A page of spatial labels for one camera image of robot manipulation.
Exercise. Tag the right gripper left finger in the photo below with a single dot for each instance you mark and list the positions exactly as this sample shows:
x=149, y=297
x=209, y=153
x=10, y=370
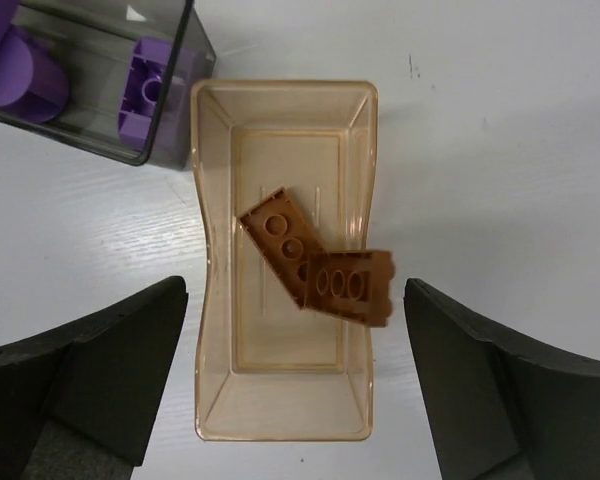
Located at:
x=80, y=401

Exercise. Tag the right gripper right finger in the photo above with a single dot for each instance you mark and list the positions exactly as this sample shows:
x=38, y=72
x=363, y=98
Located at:
x=500, y=404

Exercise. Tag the orange lego brick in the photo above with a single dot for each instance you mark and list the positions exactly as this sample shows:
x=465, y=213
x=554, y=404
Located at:
x=353, y=285

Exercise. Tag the orange lego plate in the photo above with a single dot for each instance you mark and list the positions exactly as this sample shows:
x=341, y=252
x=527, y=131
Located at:
x=285, y=239

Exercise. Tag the purple oval lego piece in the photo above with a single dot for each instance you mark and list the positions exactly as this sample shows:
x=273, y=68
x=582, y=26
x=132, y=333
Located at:
x=33, y=86

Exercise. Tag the purple tall lego brick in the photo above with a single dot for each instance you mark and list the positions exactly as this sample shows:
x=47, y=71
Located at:
x=148, y=92

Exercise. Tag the orange translucent plastic container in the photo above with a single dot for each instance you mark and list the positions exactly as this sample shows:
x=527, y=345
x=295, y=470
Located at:
x=283, y=168

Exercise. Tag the dark smoky plastic container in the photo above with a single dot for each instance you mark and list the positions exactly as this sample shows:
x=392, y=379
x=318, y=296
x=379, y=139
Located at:
x=93, y=42

